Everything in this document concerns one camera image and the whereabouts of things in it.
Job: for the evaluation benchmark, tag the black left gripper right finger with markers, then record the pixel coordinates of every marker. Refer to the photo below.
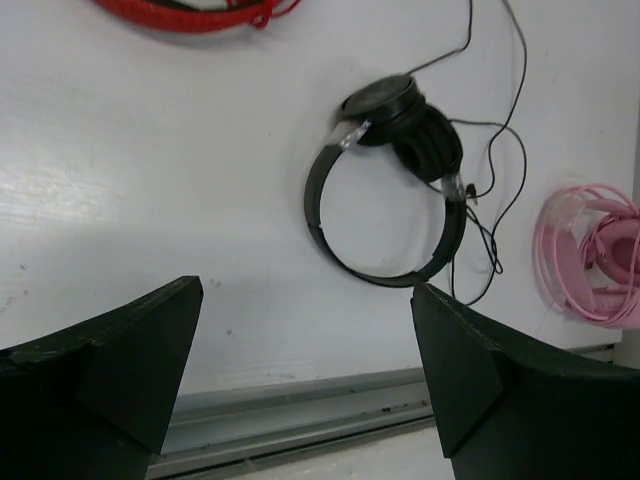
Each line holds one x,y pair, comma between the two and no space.
508,406

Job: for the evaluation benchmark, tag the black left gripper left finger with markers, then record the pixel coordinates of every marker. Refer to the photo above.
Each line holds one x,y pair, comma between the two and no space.
94,400

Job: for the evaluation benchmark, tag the black headphones with thin cable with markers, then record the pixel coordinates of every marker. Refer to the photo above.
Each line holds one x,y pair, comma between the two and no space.
393,112

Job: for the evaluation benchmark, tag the pink headphones with cable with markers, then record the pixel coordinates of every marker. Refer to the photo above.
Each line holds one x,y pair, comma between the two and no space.
586,249

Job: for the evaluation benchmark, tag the red and black headphones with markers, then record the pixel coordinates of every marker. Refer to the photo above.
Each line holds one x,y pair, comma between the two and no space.
182,18

